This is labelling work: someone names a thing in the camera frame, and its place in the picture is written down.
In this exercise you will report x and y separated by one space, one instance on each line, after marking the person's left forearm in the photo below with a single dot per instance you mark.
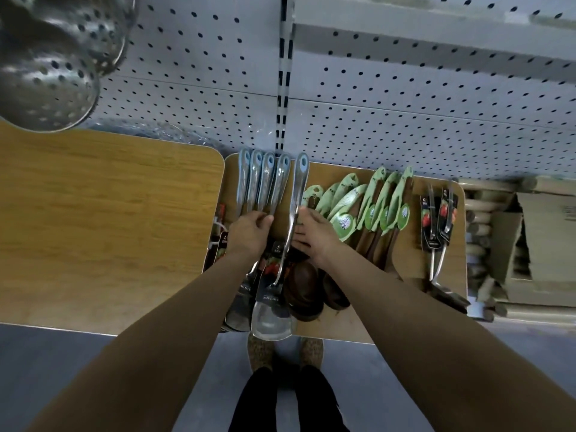
148 355

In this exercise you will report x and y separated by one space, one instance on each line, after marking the row of dark spoons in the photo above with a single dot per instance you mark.
355 215

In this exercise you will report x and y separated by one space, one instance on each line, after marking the person's right hand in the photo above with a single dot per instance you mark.
317 240

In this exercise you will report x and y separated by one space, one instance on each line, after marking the person's right forearm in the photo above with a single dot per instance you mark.
450 346

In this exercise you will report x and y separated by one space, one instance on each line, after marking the bunch of hanging steel ladles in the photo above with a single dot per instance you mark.
45 76

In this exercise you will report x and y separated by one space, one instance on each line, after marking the person's black trouser leg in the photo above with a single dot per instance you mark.
254 400
319 400

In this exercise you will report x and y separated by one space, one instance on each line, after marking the stack of long beige boxes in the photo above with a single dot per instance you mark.
479 229

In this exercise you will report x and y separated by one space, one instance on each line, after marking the person's left hand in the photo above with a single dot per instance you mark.
247 236

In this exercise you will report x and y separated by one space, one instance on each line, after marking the person's shoe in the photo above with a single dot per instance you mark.
260 353
311 353

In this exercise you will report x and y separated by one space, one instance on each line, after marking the bundle of carded steel utensils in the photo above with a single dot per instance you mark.
434 229
254 184

